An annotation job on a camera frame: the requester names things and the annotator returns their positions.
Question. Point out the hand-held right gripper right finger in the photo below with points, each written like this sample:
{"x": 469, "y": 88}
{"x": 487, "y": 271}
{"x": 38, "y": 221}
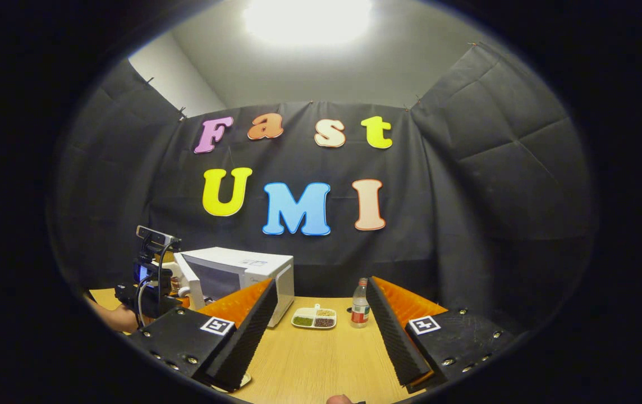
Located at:
{"x": 394, "y": 336}

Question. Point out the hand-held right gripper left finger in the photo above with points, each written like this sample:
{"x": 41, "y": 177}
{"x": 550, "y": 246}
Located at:
{"x": 248, "y": 336}

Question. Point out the white microwave oven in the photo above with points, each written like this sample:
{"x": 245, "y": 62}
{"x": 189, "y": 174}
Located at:
{"x": 242, "y": 261}

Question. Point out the white patterned plate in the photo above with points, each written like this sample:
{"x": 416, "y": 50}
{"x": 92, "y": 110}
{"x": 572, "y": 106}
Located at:
{"x": 241, "y": 381}

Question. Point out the clear red label water bottle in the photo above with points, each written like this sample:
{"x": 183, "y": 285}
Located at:
{"x": 360, "y": 306}

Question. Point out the white divided dish of beans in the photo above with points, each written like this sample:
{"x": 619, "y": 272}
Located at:
{"x": 313, "y": 318}

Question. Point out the black backdrop cloth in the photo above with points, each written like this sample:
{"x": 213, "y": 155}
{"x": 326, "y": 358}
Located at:
{"x": 467, "y": 224}

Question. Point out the large ceiling light panel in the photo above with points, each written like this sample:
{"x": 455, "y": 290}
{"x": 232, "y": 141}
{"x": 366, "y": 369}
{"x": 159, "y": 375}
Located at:
{"x": 307, "y": 19}

